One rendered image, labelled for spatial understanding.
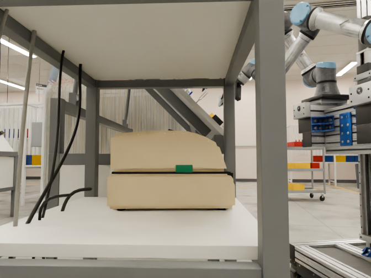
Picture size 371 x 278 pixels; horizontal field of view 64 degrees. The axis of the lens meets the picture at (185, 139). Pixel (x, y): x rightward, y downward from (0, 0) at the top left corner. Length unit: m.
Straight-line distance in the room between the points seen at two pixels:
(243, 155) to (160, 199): 9.31
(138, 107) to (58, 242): 2.22
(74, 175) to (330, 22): 1.36
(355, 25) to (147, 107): 1.71
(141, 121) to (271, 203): 2.29
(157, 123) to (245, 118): 7.59
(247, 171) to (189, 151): 9.31
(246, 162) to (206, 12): 9.49
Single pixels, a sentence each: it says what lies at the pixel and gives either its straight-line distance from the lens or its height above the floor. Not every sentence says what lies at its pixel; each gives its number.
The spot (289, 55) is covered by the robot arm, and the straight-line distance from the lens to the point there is 1.92.
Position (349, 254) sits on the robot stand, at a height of 0.21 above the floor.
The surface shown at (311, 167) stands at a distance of 5.91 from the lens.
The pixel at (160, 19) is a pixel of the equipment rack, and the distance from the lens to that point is 0.59.
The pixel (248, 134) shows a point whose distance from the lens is 10.02.
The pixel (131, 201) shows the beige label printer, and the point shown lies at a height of 0.68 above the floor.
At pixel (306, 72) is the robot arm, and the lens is 2.19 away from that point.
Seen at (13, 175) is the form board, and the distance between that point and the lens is 4.63.
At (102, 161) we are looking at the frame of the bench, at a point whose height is 0.77.
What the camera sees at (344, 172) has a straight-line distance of 10.53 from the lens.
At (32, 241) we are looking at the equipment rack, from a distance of 0.52.
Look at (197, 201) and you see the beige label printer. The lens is 0.71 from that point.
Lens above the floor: 0.78
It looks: 4 degrees up
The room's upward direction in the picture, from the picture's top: straight up
